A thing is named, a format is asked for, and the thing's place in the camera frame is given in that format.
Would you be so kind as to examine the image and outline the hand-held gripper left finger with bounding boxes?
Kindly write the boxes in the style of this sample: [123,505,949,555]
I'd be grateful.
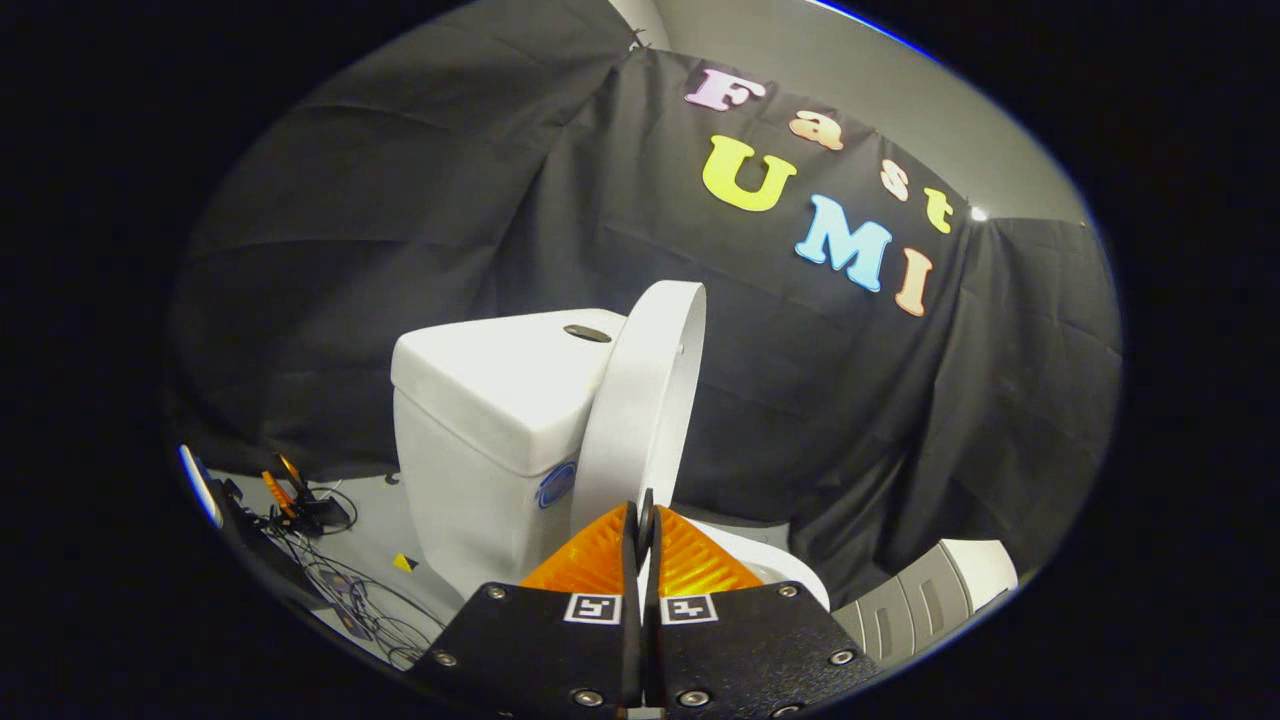
[405,502,644,717]

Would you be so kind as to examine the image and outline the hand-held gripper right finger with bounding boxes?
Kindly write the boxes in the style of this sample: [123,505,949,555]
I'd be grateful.
[643,505,881,717]

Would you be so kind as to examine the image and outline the white toilet lid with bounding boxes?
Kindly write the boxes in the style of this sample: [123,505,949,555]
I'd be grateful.
[570,280,708,537]

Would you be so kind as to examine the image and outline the white toilet seat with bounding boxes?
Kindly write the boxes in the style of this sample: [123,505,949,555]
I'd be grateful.
[692,520,831,611]

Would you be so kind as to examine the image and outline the white ceramic toilet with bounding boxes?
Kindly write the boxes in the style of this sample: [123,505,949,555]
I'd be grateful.
[390,308,831,613]

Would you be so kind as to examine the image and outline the grey drawer cabinet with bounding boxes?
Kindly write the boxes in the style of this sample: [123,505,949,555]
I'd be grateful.
[830,538,1020,667]

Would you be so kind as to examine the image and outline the orange and black tool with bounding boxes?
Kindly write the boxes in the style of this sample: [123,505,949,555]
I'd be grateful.
[260,453,353,537]

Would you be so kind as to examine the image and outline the dark device with white edge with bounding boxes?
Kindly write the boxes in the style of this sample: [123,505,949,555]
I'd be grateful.
[177,444,331,613]

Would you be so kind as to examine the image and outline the black backdrop cloth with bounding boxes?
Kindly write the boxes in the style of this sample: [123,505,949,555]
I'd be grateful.
[168,0,1123,606]

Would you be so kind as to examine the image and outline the tangle of thin cables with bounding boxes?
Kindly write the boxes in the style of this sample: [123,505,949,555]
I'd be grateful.
[265,520,448,671]

